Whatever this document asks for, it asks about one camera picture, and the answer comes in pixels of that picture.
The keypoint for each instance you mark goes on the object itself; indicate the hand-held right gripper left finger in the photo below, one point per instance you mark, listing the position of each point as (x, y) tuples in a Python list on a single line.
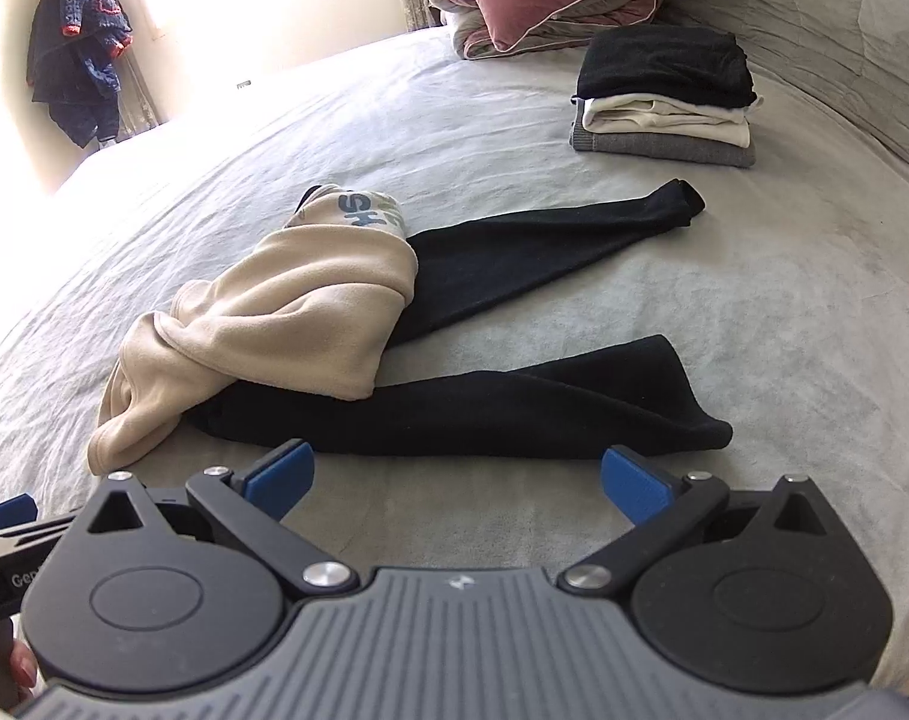
[(278, 478)]

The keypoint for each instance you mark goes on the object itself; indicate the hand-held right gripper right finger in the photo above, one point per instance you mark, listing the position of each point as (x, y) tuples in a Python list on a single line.
[(634, 486)]

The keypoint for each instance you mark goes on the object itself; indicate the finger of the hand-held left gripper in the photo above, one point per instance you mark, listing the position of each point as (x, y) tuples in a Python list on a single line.
[(4, 511)]

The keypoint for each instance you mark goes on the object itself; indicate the beige shirt with black sleeves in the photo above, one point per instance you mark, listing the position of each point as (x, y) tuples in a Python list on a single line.
[(274, 300)]

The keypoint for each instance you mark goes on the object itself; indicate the person's left hand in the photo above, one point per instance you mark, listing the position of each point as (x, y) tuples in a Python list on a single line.
[(24, 669)]

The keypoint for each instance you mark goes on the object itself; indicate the folded grey garment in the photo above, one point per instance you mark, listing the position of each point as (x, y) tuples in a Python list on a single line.
[(649, 146)]

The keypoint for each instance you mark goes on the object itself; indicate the folded cream garment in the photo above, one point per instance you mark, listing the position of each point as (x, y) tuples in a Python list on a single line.
[(664, 120)]

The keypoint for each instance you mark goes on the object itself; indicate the grey bed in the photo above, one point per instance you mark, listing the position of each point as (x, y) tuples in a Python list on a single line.
[(499, 135)]

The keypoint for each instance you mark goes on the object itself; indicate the folded black garment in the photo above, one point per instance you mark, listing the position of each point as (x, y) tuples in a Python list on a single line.
[(664, 64)]

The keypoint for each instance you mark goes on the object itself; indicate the hanging navy jacket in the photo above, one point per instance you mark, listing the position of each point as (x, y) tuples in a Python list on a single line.
[(75, 52)]

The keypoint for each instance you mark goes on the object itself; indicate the folded grey pink quilt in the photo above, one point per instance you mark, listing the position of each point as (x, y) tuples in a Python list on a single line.
[(465, 30)]

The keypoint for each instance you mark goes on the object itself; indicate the grey quilted headboard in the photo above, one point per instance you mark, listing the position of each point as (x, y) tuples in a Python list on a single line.
[(822, 22)]

